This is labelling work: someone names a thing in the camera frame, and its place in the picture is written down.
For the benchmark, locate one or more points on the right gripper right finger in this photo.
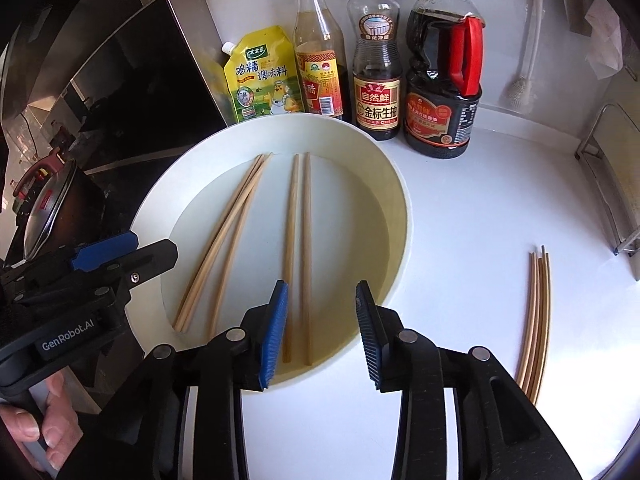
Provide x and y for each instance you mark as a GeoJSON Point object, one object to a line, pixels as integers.
{"type": "Point", "coordinates": [501, 435]}

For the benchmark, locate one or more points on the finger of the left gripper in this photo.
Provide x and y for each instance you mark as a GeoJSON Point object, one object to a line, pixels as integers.
{"type": "Point", "coordinates": [92, 256]}
{"type": "Point", "coordinates": [118, 276]}

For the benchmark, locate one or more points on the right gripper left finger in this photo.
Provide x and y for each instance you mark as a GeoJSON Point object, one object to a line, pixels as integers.
{"type": "Point", "coordinates": [140, 433]}

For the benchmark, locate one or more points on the separate wooden chopstick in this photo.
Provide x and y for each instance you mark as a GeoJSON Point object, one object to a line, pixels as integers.
{"type": "Point", "coordinates": [227, 240]}

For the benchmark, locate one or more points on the wooden chopstick two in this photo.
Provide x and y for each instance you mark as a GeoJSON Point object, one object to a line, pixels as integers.
{"type": "Point", "coordinates": [229, 260]}

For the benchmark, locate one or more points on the wooden chopstick three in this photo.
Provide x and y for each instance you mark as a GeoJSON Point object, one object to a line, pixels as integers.
{"type": "Point", "coordinates": [289, 253]}

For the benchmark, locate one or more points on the wooden chopstick six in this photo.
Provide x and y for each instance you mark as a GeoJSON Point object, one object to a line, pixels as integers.
{"type": "Point", "coordinates": [532, 358]}

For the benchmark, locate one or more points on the wooden chopstick seven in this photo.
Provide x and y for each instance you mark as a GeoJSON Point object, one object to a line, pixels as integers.
{"type": "Point", "coordinates": [541, 329]}

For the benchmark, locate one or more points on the wooden chopstick eight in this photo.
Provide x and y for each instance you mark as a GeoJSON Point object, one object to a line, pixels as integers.
{"type": "Point", "coordinates": [543, 326]}

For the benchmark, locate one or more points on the wooden chopstick four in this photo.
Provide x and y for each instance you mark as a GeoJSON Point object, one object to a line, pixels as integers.
{"type": "Point", "coordinates": [305, 301]}

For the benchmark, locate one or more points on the wooden chopstick five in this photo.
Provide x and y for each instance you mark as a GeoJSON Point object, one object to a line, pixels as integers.
{"type": "Point", "coordinates": [528, 338]}

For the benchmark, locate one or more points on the person's left hand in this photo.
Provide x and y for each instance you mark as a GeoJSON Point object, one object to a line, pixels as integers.
{"type": "Point", "coordinates": [59, 429]}

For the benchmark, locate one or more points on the pot with glass lid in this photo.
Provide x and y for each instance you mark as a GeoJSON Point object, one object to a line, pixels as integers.
{"type": "Point", "coordinates": [65, 207]}

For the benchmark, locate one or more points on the yellow seasoning pouch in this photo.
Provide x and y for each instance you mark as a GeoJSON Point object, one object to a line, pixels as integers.
{"type": "Point", "coordinates": [261, 75]}

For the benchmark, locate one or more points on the yellow-cap vinegar bottle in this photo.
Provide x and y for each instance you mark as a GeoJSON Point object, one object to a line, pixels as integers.
{"type": "Point", "coordinates": [321, 61]}

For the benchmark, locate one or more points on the soy sauce glass bottle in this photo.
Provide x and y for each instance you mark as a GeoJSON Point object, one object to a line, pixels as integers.
{"type": "Point", "coordinates": [376, 67]}

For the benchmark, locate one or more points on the white bottle brush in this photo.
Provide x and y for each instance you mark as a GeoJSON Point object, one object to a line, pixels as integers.
{"type": "Point", "coordinates": [519, 93]}

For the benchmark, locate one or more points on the large dark soy jug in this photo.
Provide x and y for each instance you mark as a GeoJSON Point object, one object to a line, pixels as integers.
{"type": "Point", "coordinates": [446, 43]}

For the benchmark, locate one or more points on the metal rack frame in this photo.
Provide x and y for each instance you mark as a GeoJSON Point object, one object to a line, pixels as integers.
{"type": "Point", "coordinates": [610, 179]}

